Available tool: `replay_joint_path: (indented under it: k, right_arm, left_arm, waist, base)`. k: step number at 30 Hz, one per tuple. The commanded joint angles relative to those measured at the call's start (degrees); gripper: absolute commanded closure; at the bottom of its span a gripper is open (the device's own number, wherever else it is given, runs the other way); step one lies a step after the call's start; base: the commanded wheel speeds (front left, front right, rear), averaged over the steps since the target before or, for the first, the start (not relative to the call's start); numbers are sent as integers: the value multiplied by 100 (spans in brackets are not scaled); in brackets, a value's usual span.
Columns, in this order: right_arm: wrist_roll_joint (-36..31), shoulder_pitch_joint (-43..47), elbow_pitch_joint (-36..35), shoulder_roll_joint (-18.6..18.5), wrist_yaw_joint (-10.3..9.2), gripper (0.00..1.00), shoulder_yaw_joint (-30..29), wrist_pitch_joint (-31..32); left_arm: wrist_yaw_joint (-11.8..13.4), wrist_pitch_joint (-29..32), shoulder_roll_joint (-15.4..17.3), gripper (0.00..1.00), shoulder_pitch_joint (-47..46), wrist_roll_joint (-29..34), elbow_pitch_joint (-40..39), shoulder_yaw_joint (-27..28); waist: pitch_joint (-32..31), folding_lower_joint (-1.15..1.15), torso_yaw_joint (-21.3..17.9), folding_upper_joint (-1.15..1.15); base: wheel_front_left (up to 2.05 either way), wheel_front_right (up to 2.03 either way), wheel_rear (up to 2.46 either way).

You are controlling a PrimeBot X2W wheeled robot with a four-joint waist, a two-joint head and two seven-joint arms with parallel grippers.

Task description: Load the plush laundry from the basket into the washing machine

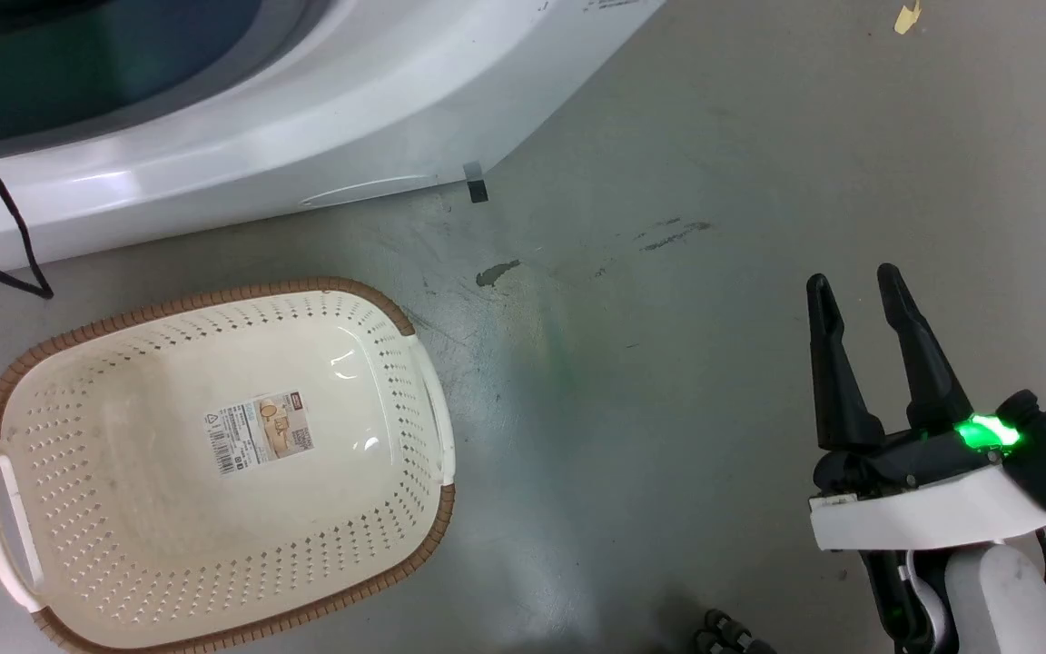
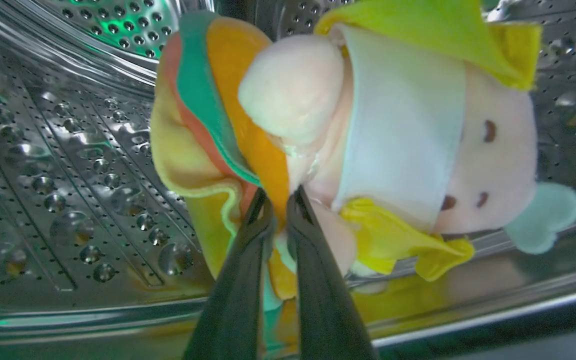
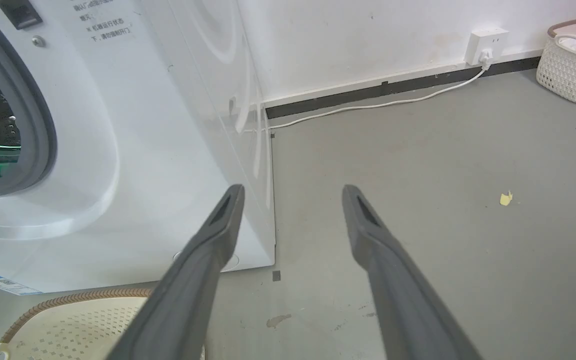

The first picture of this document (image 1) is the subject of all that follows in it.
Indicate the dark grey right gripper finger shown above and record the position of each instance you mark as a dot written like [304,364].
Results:
[927,363]
[836,381]

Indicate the white green-lit right gripper body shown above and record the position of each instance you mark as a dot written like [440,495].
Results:
[941,509]

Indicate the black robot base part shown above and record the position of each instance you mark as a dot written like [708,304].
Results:
[728,634]

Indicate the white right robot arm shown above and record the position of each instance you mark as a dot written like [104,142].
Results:
[995,599]

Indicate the white washing machine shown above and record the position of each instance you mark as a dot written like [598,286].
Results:
[323,109]

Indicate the cream perforated laundry basket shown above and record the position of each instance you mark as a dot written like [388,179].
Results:
[142,509]

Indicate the yellow paper tape scrap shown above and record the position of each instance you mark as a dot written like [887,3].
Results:
[907,17]

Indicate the black tape floor marker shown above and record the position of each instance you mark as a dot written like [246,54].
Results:
[476,182]

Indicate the paper product label sticker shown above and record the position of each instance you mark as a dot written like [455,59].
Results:
[261,433]

